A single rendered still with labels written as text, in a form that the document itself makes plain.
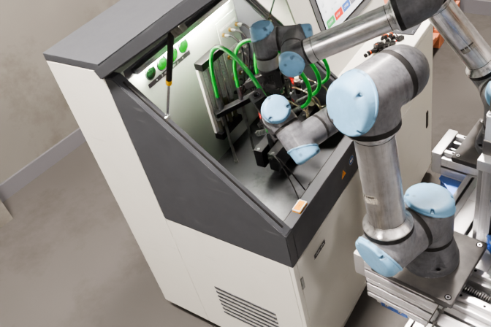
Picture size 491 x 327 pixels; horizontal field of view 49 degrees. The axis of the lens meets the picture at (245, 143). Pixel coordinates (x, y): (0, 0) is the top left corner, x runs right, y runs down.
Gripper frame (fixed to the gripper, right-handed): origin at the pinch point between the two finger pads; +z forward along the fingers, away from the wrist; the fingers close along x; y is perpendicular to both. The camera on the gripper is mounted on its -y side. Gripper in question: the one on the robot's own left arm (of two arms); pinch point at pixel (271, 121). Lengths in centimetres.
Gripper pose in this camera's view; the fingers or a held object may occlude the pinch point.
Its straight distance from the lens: 173.0
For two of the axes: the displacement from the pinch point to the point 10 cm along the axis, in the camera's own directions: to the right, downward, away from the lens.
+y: 5.3, 8.4, -1.2
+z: 0.5, 1.1, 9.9
